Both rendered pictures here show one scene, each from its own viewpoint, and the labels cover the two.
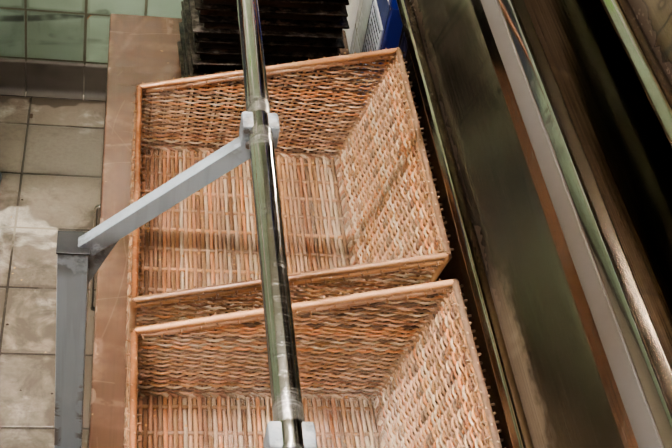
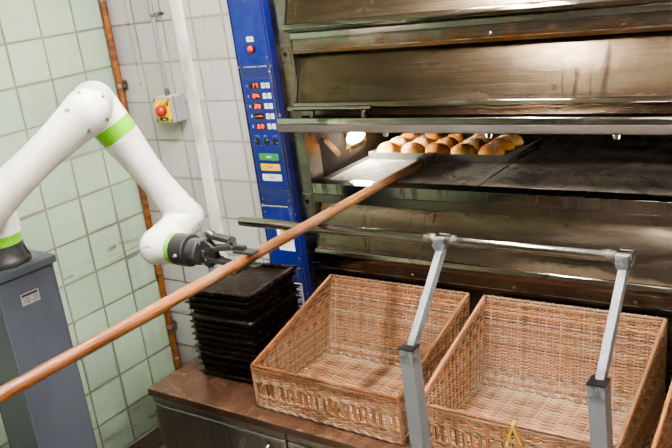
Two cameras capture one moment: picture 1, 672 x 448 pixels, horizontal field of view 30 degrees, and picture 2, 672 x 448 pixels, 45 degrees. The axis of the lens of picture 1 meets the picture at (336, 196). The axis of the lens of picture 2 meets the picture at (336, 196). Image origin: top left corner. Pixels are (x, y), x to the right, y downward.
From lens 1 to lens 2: 1.64 m
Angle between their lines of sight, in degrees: 42
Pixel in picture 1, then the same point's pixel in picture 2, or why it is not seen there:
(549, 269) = (539, 235)
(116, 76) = (198, 398)
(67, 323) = (420, 395)
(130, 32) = (170, 385)
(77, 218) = not seen: outside the picture
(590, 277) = (657, 128)
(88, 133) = not seen: outside the picture
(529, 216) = (507, 233)
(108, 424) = not seen: outside the picture
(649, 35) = (559, 97)
